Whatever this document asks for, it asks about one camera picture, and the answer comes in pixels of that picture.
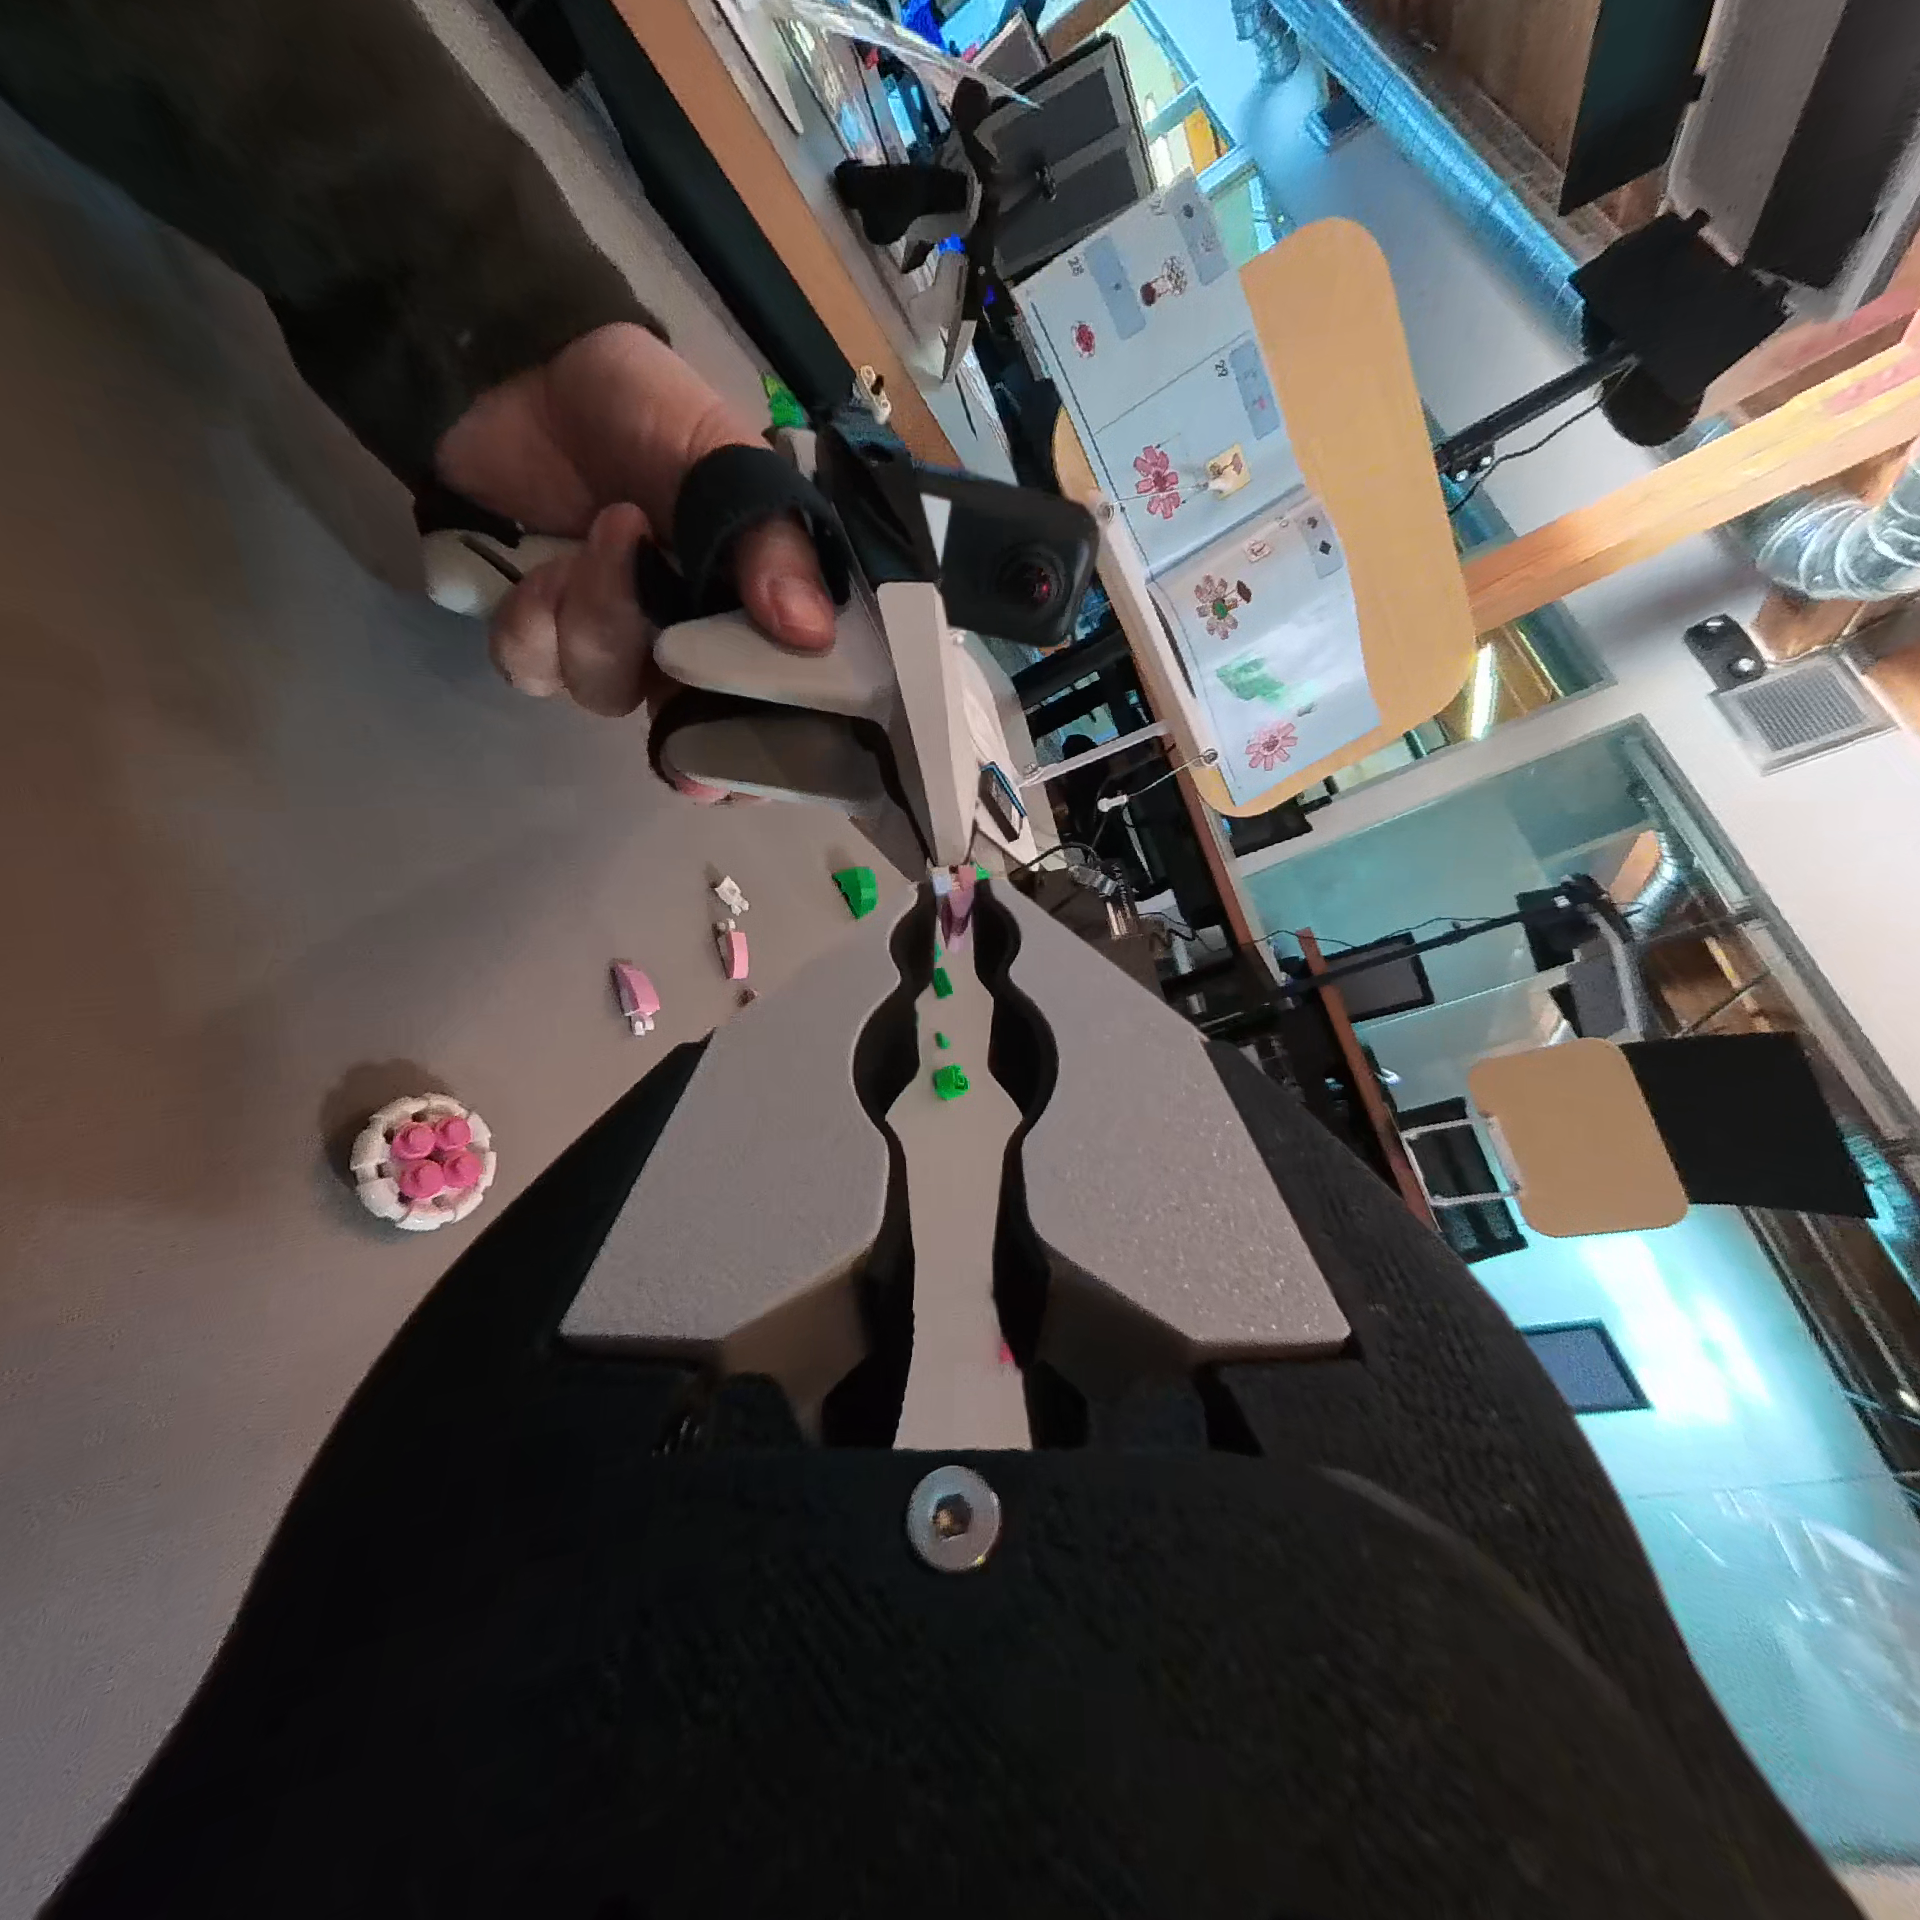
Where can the group of green toy bricks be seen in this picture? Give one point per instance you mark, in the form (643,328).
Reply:
(856,891)

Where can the round white plate magenta studs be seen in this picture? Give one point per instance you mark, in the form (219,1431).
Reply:
(425,1163)

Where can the wood-edged side desk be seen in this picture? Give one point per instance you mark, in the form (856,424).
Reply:
(757,166)

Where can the silver ceiling duct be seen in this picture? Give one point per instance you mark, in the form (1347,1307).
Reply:
(1425,136)

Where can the glass wall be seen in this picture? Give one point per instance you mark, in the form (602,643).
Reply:
(1724,1501)

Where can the wooden ceiling beam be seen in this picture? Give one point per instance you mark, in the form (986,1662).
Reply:
(1724,480)

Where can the grey desk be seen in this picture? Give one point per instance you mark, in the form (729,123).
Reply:
(224,902)

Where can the pink brick with white clip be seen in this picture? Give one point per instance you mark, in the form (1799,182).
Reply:
(633,992)
(731,950)

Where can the open flower instruction booklet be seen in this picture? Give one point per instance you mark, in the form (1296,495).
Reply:
(1170,390)

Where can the black ceiling-mounted unit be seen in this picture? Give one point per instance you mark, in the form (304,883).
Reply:
(1664,317)

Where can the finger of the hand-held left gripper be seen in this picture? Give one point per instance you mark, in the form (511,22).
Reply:
(992,715)
(930,704)

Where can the beige rounded panel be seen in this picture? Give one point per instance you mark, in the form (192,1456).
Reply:
(1575,1141)

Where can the person's left hand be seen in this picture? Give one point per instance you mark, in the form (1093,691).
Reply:
(570,451)

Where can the dark computer monitor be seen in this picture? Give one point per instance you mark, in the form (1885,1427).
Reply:
(1586,1365)

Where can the black device on stand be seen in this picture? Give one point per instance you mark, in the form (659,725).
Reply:
(914,196)

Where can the pink curved slope brick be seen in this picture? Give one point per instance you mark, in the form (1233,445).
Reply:
(955,909)

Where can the green round toy piece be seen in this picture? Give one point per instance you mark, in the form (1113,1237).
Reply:
(780,404)

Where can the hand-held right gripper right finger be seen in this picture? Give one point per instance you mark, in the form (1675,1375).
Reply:
(1170,1200)

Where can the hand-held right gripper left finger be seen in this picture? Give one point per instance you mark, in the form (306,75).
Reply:
(735,1200)

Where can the wall air vent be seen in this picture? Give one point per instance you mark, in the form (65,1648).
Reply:
(1799,715)

